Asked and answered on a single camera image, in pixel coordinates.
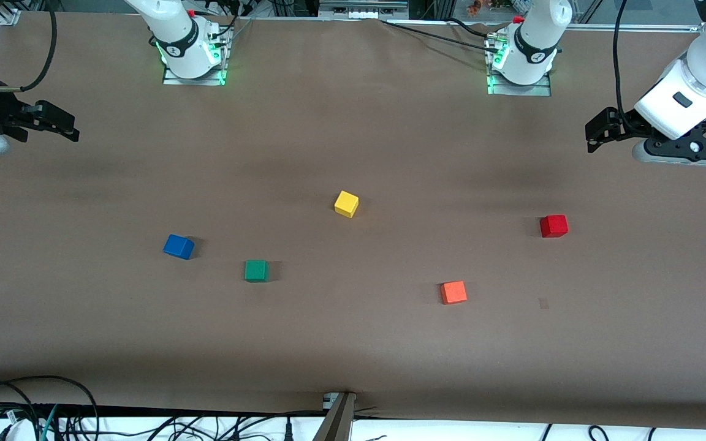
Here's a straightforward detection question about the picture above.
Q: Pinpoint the red block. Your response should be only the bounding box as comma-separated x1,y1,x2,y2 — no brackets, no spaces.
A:
540,214,569,238

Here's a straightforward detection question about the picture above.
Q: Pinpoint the blue block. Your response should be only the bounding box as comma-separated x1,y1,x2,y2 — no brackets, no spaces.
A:
163,234,195,260

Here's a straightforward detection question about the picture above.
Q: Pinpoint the orange block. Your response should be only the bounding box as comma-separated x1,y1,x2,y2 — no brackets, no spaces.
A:
440,281,468,305

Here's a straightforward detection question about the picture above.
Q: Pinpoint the yellow block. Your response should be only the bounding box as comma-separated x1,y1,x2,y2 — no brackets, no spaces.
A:
334,190,360,219

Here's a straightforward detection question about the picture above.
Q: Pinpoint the white power strip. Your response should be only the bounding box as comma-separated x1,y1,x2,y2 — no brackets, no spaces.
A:
319,0,410,20

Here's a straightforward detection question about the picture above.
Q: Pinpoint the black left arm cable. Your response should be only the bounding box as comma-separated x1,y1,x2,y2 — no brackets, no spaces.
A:
613,0,631,118

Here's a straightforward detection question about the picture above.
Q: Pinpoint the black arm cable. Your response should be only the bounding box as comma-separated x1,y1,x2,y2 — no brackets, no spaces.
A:
613,0,631,118
0,0,58,92

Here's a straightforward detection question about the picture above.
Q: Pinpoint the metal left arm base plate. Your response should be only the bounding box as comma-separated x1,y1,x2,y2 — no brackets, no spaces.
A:
486,34,553,97

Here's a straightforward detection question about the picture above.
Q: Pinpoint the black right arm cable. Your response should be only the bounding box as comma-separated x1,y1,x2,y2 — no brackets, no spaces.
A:
0,0,58,92

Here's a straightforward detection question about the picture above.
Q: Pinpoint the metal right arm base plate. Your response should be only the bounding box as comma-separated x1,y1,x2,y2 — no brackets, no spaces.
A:
162,23,229,86

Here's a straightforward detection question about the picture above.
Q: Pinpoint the black base cable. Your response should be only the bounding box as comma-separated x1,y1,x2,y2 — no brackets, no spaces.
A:
447,17,496,40
381,20,501,55

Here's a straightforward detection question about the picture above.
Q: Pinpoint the black looped cable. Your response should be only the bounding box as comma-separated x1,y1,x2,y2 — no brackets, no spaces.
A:
0,375,100,441

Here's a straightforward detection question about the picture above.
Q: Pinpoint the teal cable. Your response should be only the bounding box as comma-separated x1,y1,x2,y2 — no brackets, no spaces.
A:
39,404,60,441

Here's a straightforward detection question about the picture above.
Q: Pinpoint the black table edge rail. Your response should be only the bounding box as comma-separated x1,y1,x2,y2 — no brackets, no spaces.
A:
0,401,329,421

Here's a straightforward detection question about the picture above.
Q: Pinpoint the aluminium camera post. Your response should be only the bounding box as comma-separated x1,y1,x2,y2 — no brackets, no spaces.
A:
313,391,357,441

